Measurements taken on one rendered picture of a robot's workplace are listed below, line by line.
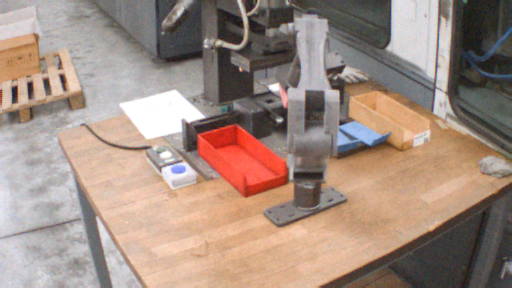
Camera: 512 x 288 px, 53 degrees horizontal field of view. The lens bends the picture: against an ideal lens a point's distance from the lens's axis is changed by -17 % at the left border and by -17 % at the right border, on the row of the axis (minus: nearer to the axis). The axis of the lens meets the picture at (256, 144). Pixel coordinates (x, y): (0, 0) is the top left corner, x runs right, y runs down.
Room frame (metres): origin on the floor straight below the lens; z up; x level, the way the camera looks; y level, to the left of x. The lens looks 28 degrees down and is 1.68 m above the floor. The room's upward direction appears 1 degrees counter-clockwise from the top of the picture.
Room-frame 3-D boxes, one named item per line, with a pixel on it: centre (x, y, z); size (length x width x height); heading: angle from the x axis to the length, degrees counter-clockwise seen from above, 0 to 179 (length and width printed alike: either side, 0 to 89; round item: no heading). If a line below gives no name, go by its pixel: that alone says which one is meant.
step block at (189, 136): (1.46, 0.16, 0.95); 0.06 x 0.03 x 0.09; 121
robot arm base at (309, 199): (1.16, -0.12, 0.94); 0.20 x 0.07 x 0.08; 121
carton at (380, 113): (1.56, -0.40, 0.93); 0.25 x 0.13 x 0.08; 31
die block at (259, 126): (1.58, -0.05, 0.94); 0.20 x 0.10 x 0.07; 121
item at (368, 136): (1.49, -0.31, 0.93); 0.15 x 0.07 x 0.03; 35
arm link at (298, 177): (1.17, -0.11, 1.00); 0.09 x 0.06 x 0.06; 86
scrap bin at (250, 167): (1.34, 0.04, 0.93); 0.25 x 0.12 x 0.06; 31
